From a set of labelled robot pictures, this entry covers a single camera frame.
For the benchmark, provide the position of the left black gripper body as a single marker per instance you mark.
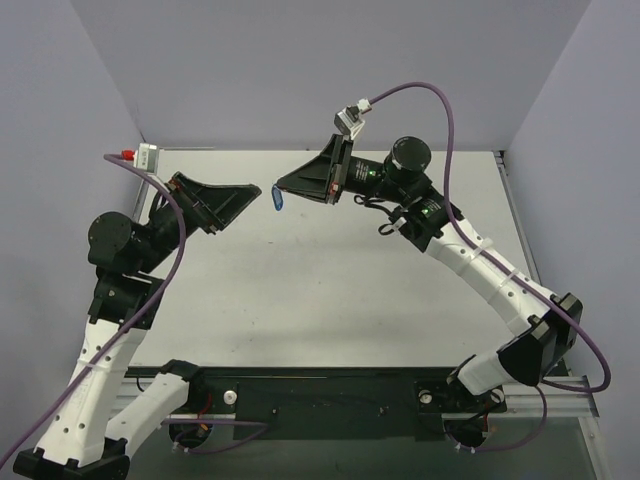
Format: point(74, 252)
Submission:
point(195, 205)

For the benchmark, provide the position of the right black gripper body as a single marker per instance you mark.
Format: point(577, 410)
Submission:
point(337, 168)

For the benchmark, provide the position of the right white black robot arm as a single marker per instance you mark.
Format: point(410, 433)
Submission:
point(539, 320)

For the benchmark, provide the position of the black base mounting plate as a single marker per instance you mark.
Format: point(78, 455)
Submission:
point(341, 403)

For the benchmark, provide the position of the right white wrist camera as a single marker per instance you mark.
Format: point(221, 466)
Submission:
point(350, 120)

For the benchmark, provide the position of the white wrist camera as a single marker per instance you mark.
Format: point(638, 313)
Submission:
point(350, 120)
point(144, 158)

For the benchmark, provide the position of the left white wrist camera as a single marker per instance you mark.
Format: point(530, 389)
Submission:
point(144, 158)

